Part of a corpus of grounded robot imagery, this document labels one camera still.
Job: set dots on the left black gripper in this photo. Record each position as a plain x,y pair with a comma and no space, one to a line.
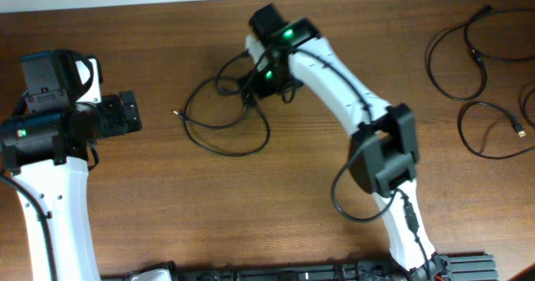
114,107

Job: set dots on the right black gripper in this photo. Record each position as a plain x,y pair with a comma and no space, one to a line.
264,86

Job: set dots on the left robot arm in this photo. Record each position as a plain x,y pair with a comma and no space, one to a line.
48,149

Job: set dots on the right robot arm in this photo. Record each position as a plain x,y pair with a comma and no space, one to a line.
383,149

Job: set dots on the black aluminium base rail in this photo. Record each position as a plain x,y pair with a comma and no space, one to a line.
442,267

